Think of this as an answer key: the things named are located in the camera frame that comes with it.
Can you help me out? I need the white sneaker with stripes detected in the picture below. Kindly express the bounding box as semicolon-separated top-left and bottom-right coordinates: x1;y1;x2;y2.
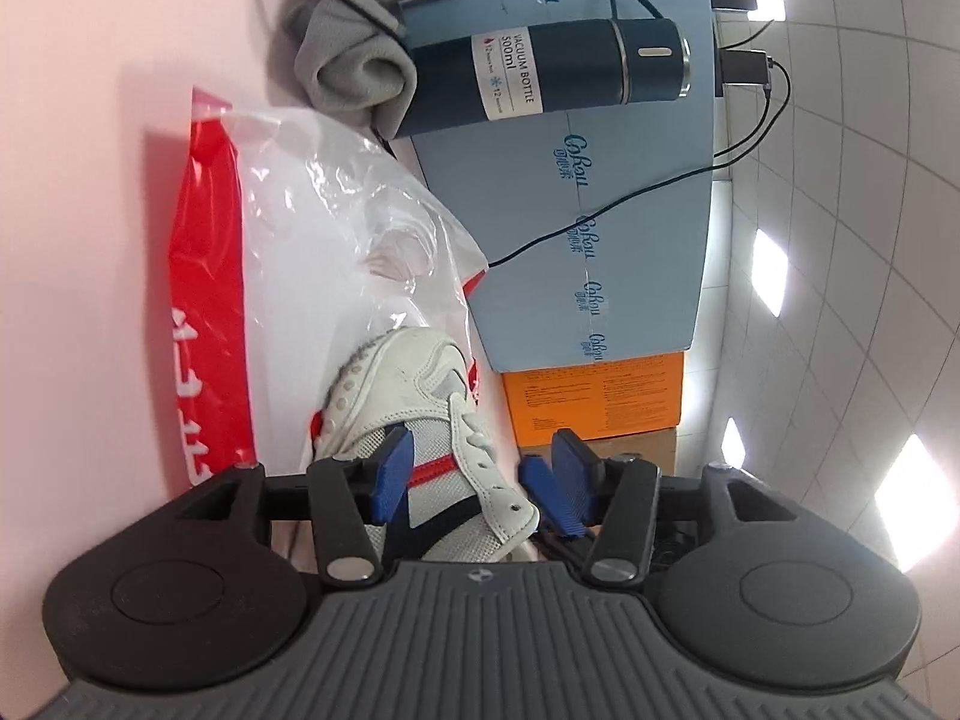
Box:
314;327;540;562

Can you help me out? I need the brown cardboard box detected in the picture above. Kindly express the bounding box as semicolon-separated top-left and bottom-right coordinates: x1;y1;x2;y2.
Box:
589;429;677;476

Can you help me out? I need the orange cardboard box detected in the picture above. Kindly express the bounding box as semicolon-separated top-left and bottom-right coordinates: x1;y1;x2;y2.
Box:
501;351;685;447

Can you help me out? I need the red white plastic bag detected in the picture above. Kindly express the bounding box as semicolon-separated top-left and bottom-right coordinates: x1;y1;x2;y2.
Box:
167;91;487;483

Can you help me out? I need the light blue cardboard box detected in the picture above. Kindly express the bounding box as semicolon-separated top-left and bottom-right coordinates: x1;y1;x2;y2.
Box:
402;0;715;372

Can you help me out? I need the dark blue thermos bottle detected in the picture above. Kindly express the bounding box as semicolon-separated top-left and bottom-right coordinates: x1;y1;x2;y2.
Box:
398;0;690;137

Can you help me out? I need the grey cloth pouch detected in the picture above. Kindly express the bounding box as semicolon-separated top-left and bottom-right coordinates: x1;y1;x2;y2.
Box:
286;0;418;140

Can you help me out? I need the black power strip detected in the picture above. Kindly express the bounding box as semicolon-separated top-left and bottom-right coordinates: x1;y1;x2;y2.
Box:
650;0;778;100

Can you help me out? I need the black power cable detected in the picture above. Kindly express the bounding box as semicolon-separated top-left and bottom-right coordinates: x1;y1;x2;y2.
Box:
486;13;793;270

